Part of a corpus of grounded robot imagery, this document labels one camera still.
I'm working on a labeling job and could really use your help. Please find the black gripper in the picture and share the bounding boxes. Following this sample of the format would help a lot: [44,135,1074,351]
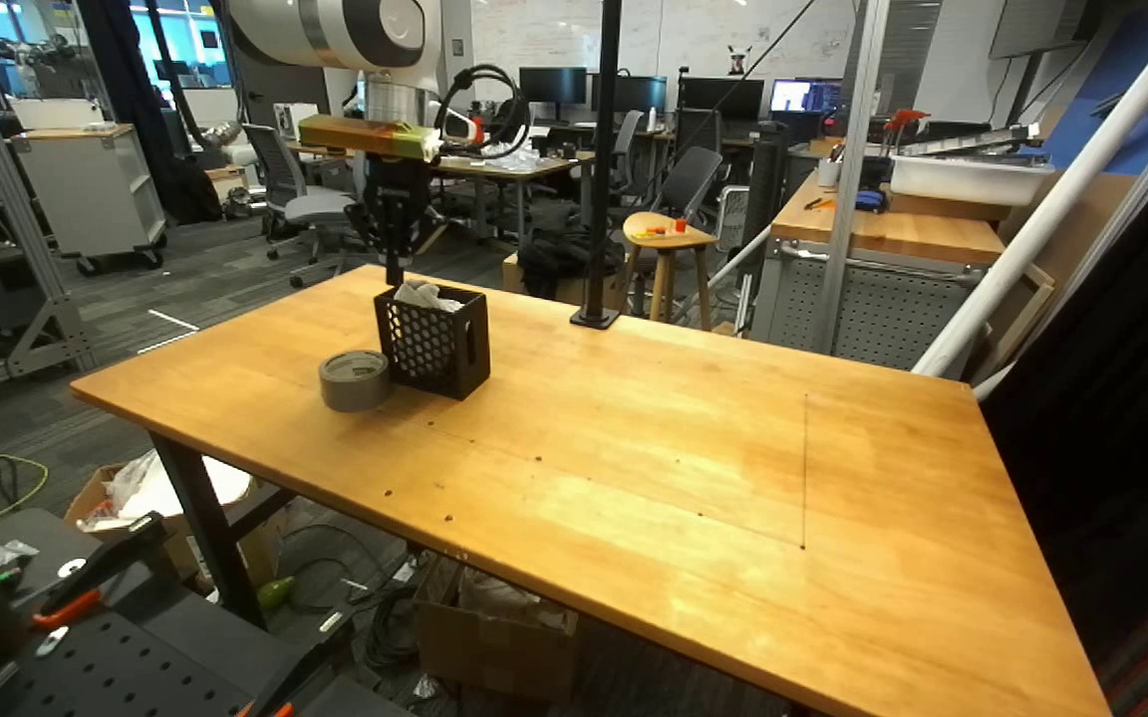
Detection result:
[356,154,439,292]

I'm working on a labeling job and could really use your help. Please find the white terry towel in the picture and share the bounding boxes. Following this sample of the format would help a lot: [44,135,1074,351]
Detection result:
[391,274,475,318]

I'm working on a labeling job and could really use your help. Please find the black mesh box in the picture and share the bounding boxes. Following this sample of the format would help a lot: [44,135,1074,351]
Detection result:
[370,280,493,403]

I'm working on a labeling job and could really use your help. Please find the open cardboard box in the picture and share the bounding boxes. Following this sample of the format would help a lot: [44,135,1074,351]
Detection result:
[65,447,261,537]

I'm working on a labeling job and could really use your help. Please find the flat cardboard box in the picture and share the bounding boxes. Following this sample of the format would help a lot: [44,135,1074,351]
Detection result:
[410,594,584,707]

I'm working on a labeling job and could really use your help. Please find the grey mesh office chair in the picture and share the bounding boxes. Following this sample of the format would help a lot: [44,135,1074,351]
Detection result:
[239,120,370,292]

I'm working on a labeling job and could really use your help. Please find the black pole stand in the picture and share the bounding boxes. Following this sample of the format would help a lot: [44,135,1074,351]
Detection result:
[568,0,626,333]

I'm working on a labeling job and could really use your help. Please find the dark computer monitor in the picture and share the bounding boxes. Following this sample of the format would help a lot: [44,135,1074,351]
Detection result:
[675,73,775,120]
[514,63,594,111]

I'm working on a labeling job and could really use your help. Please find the round wooden stool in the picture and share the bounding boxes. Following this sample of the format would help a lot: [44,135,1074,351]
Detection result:
[617,205,724,331]

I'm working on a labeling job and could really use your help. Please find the white plastic bag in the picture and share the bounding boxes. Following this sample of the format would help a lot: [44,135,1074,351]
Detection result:
[109,448,254,524]

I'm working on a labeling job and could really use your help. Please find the dark grey office chair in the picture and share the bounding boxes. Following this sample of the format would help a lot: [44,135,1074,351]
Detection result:
[657,143,724,223]

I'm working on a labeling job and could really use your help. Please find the white wheeled cabinet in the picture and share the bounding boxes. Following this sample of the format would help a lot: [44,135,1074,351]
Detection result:
[8,120,172,280]

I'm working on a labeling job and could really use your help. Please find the lit computer monitor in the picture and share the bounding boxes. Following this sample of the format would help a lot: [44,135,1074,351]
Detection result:
[766,74,852,120]

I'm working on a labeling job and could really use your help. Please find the black perforated panel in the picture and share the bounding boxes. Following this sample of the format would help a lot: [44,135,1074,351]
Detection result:
[0,582,380,717]

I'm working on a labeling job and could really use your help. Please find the wooden workbench grey drawers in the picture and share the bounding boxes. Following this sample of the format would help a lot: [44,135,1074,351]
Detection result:
[747,167,1013,378]

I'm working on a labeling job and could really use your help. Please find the white bin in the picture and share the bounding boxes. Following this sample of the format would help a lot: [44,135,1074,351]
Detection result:
[885,127,1062,209]

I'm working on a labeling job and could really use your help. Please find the white pole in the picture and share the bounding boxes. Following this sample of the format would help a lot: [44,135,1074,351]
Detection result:
[968,90,1148,404]
[909,0,1148,382]

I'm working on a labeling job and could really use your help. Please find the blue panel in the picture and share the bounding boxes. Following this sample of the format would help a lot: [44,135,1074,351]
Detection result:
[1043,0,1148,175]

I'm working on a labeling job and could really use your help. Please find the black curtain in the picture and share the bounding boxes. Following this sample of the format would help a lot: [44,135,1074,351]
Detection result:
[976,124,1148,667]

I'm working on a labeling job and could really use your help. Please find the grey duct tape roll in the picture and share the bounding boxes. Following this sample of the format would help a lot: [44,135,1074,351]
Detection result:
[314,345,394,412]

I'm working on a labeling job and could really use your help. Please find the wooden yellow-green wrist mount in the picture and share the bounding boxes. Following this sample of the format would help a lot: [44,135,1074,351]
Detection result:
[295,111,447,167]

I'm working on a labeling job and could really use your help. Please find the grey metal post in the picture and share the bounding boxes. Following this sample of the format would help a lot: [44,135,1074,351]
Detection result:
[816,0,896,358]

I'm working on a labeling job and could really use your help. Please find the orange handled tool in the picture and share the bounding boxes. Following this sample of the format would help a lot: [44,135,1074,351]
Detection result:
[27,582,112,637]

